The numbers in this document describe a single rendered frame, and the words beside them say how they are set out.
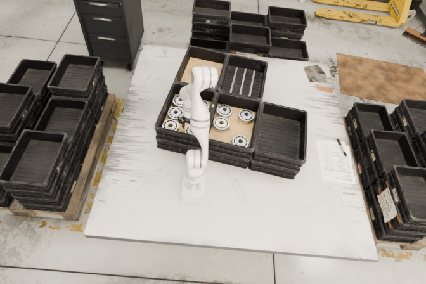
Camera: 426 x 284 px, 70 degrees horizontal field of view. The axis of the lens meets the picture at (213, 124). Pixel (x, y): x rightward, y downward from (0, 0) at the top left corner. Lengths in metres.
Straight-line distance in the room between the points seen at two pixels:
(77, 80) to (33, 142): 0.65
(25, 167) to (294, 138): 1.79
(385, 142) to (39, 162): 2.68
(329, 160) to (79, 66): 2.16
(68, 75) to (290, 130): 1.88
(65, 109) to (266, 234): 1.85
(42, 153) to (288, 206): 1.68
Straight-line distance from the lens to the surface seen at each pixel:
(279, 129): 2.03
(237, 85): 2.21
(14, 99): 2.83
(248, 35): 3.27
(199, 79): 1.28
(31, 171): 2.37
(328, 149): 2.22
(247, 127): 1.98
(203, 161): 1.47
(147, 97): 2.27
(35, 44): 4.14
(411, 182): 2.68
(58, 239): 2.64
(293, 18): 3.69
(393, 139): 3.00
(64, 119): 2.70
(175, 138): 1.85
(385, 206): 2.61
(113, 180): 1.92
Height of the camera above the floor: 2.38
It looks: 52 degrees down
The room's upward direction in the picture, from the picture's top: 8 degrees clockwise
